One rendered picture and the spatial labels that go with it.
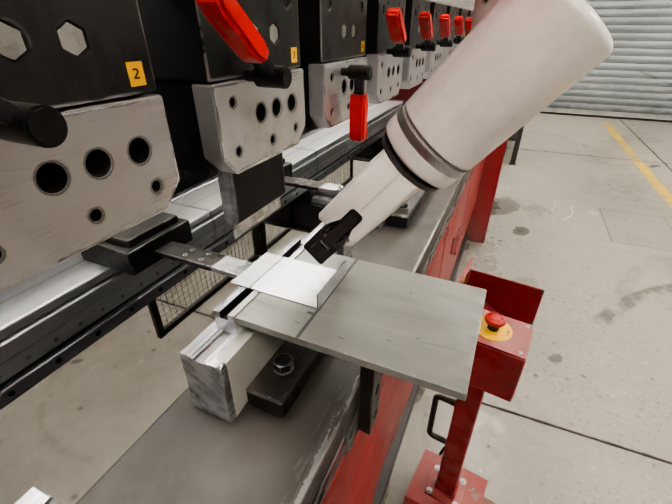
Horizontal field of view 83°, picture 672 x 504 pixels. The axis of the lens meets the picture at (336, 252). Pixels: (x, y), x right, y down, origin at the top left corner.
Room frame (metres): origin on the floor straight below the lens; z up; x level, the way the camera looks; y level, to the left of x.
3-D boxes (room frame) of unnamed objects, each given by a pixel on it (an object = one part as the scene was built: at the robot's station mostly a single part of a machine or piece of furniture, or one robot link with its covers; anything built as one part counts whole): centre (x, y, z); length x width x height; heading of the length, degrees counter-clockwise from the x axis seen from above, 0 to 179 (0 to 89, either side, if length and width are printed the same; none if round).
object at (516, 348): (0.61, -0.33, 0.75); 0.20 x 0.16 x 0.18; 148
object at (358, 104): (0.55, -0.03, 1.20); 0.04 x 0.02 x 0.10; 66
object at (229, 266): (0.50, 0.24, 1.01); 0.26 x 0.12 x 0.05; 66
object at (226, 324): (0.44, 0.09, 0.99); 0.20 x 0.03 x 0.03; 156
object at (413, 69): (0.96, -0.14, 1.26); 0.15 x 0.09 x 0.17; 156
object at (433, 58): (1.14, -0.23, 1.26); 0.15 x 0.09 x 0.17; 156
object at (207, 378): (0.48, 0.07, 0.92); 0.39 x 0.06 x 0.10; 156
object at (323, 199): (1.14, 0.19, 0.81); 0.64 x 0.08 x 0.14; 66
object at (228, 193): (0.43, 0.10, 1.13); 0.10 x 0.02 x 0.10; 156
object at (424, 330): (0.37, -0.04, 1.00); 0.26 x 0.18 x 0.01; 66
